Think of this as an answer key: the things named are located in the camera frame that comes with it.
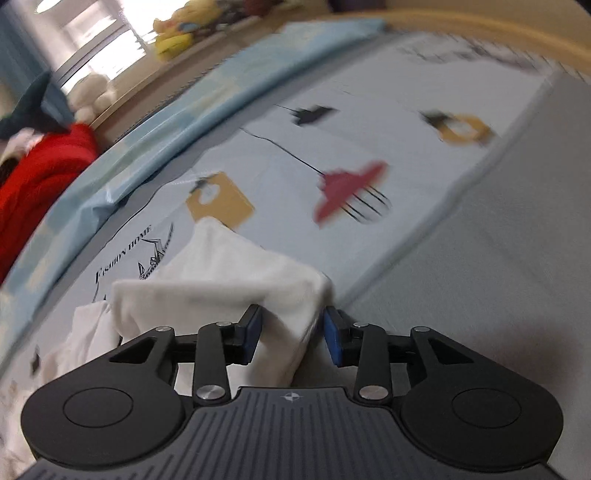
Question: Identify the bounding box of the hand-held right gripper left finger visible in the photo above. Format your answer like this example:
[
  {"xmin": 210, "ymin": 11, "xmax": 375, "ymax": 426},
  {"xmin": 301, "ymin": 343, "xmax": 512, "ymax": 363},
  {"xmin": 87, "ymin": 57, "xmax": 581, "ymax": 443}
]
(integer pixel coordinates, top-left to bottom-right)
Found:
[{"xmin": 108, "ymin": 304, "xmax": 267, "ymax": 408}]

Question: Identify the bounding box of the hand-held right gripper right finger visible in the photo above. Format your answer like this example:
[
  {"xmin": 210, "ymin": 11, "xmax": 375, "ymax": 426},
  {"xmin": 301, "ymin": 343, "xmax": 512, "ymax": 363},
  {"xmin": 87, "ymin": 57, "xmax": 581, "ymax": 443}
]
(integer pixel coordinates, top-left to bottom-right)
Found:
[{"xmin": 322, "ymin": 305, "xmax": 481, "ymax": 403}]

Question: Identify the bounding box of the white small garment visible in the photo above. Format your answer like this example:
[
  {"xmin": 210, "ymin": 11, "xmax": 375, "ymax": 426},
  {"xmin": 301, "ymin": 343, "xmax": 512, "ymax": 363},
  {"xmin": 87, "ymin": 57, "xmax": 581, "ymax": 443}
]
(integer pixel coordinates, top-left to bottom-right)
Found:
[{"xmin": 44, "ymin": 217, "xmax": 334, "ymax": 389}]

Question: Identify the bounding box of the grey bed sheet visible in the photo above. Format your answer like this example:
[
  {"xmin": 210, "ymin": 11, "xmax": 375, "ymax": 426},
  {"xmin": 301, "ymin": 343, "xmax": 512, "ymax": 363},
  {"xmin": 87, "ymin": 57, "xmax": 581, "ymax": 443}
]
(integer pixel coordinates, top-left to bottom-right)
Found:
[{"xmin": 295, "ymin": 69, "xmax": 591, "ymax": 480}]

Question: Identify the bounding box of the printed light bed cover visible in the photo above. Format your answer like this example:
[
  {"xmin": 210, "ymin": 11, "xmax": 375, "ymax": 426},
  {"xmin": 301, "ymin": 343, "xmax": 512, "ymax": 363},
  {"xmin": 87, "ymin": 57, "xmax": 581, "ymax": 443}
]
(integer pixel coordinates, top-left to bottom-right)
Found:
[{"xmin": 0, "ymin": 32, "xmax": 561, "ymax": 480}]

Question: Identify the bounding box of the light blue quilt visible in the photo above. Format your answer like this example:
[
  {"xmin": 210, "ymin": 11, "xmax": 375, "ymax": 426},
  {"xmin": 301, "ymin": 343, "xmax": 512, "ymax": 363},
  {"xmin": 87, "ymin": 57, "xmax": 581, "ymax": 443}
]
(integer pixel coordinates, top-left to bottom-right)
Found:
[{"xmin": 0, "ymin": 18, "xmax": 391, "ymax": 296}]

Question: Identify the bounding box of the red cloth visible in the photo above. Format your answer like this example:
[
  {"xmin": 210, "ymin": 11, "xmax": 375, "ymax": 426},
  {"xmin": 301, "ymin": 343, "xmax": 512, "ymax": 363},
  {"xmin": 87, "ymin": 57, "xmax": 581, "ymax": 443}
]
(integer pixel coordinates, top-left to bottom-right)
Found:
[{"xmin": 0, "ymin": 122, "xmax": 100, "ymax": 283}]

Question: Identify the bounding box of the beige window ledge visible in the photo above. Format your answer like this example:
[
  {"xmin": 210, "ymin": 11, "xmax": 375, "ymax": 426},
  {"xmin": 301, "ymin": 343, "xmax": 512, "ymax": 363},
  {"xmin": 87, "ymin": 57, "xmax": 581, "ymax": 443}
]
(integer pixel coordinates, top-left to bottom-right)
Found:
[{"xmin": 88, "ymin": 25, "xmax": 278, "ymax": 131}]

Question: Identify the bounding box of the white plush toy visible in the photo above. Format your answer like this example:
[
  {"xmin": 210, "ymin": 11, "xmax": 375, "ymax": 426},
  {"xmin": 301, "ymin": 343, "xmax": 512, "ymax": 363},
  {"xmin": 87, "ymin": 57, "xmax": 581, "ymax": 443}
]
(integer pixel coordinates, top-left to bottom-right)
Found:
[{"xmin": 69, "ymin": 71, "xmax": 119, "ymax": 123}]

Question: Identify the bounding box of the yellow plush toy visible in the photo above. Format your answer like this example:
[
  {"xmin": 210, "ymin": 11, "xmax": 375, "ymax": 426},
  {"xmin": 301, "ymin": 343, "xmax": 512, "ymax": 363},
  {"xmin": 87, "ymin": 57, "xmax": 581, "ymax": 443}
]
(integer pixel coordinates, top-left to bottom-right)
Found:
[{"xmin": 152, "ymin": 0, "xmax": 223, "ymax": 59}]

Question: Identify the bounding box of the dark teal cloth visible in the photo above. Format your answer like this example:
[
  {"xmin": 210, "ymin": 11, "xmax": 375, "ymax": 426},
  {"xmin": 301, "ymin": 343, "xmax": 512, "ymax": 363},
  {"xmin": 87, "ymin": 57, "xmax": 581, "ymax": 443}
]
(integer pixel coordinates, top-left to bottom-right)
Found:
[{"xmin": 0, "ymin": 69, "xmax": 75, "ymax": 140}]

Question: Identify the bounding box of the blue curtain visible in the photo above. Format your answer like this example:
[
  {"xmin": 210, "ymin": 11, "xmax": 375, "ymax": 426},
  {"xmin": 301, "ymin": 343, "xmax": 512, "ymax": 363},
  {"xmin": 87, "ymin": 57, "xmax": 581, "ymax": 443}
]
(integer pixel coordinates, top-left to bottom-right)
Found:
[{"xmin": 0, "ymin": 0, "xmax": 35, "ymax": 90}]

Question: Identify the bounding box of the wooden bed frame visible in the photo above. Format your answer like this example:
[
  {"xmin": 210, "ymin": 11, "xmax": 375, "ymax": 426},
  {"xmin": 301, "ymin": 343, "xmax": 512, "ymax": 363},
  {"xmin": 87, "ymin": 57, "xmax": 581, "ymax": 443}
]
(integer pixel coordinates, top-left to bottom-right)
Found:
[{"xmin": 379, "ymin": 0, "xmax": 591, "ymax": 80}]

